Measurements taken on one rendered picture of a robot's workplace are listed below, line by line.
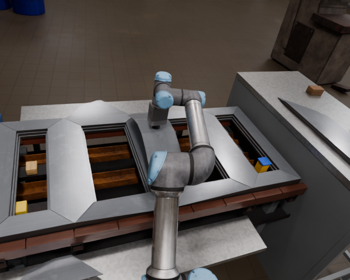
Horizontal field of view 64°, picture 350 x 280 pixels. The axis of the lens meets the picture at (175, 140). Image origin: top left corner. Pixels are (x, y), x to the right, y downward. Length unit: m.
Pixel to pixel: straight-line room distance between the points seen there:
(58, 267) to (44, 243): 0.13
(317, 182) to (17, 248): 1.47
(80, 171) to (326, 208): 1.30
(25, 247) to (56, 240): 0.12
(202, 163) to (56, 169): 0.79
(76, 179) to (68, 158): 0.15
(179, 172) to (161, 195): 0.10
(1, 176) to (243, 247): 1.20
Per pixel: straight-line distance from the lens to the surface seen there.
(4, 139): 1.71
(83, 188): 1.39
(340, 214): 1.70
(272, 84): 2.22
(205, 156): 0.98
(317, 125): 1.87
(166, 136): 1.44
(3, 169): 1.54
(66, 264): 1.35
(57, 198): 1.36
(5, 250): 1.31
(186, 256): 1.43
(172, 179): 0.93
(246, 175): 1.61
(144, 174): 1.45
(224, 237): 1.54
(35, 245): 1.29
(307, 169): 1.77
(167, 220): 0.96
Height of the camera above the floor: 1.92
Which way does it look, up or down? 39 degrees down
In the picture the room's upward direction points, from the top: 12 degrees clockwise
